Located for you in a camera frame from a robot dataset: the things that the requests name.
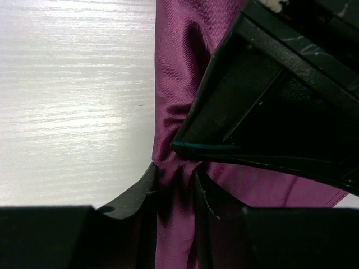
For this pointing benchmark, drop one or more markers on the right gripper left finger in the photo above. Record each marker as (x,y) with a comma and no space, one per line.
(120,234)

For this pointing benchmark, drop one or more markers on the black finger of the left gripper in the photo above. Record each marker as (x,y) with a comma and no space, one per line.
(272,99)

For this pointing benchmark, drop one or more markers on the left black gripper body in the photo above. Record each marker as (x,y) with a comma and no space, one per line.
(324,33)

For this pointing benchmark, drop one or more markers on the purple cloth napkin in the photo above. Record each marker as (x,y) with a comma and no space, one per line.
(186,35)

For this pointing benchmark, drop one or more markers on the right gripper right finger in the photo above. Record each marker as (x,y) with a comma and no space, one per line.
(230,234)

